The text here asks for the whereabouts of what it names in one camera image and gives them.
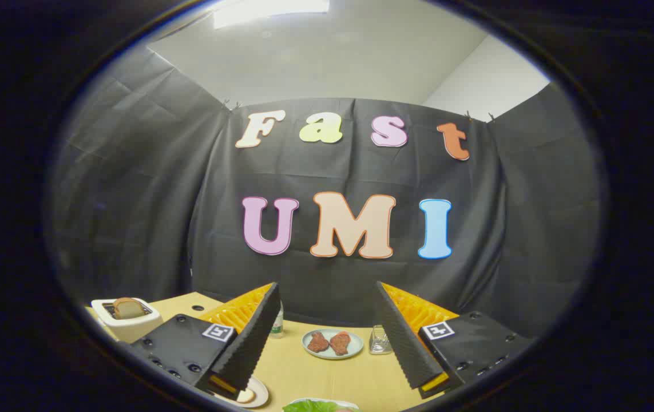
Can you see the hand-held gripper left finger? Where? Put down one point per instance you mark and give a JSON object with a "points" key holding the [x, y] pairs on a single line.
{"points": [[249, 343]]}

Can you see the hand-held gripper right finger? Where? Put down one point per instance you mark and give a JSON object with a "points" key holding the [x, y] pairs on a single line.
{"points": [[404, 343]]}

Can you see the green lettuce leaf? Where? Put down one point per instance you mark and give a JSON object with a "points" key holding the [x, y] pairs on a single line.
{"points": [[309, 407]]}

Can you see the toasted bread slice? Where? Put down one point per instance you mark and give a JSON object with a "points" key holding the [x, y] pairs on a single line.
{"points": [[127, 308]]}

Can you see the clear plastic water bottle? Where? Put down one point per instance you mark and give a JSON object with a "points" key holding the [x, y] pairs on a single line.
{"points": [[277, 323]]}

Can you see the round white plate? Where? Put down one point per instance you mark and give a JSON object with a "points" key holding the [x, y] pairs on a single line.
{"points": [[261, 395]]}

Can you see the brown fried meat piece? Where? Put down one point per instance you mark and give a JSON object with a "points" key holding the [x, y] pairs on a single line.
{"points": [[340, 343], [318, 342]]}

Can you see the light blue plate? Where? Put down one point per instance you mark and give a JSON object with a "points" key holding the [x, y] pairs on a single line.
{"points": [[332, 356]]}

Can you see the oval white plate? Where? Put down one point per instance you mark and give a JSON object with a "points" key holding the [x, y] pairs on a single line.
{"points": [[347, 404]]}

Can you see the white toaster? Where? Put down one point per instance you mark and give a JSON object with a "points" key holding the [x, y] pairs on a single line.
{"points": [[129, 329]]}

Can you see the black backdrop cloth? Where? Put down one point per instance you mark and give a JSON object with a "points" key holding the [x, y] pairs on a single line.
{"points": [[149, 200]]}

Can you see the ceiling light panel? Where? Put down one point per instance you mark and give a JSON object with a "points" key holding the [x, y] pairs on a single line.
{"points": [[269, 10]]}

